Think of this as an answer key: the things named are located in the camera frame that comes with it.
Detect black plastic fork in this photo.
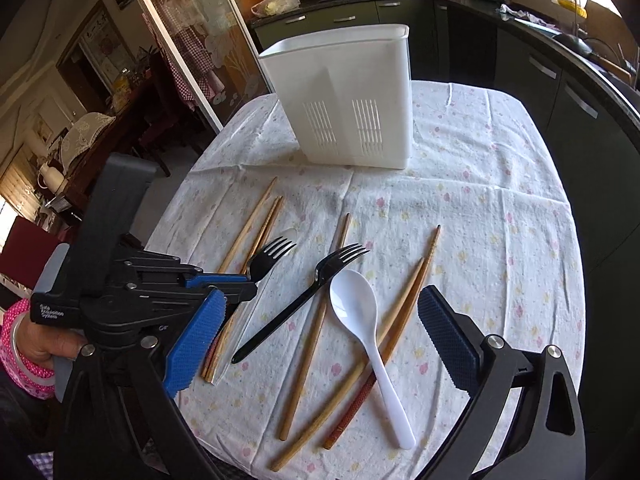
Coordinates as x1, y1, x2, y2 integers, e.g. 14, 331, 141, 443
231, 244, 369, 364
246, 236, 296, 283

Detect white plastic spoon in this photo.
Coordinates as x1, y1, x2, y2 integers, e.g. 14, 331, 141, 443
329, 269, 416, 450

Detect red-tipped wooden chopstick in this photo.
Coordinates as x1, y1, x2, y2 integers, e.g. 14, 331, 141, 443
323, 224, 442, 450

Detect light wooden chopstick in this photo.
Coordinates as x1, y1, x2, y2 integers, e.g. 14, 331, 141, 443
269, 258, 425, 472

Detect pink sleeve forearm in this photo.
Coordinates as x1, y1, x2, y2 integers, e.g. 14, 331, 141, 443
0, 298, 57, 401

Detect green kitchen cabinets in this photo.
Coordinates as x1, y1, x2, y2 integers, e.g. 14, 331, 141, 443
250, 0, 639, 273

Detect chrome kitchen faucet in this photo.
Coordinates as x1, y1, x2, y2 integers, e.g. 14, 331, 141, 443
554, 0, 592, 58

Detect person's left hand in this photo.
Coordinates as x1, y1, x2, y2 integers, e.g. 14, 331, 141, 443
15, 314, 87, 370

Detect floral white tablecloth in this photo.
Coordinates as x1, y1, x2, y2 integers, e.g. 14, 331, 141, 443
146, 81, 586, 479

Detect pink checked apron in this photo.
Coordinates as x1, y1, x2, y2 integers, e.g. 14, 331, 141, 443
151, 0, 227, 104

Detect white plastic utensil holder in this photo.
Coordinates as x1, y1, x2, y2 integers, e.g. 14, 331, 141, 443
259, 24, 413, 170

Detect glass sliding door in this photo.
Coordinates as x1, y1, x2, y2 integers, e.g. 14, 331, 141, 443
137, 0, 269, 131

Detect white plastic bag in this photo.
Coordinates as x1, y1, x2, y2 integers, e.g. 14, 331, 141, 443
250, 0, 300, 18

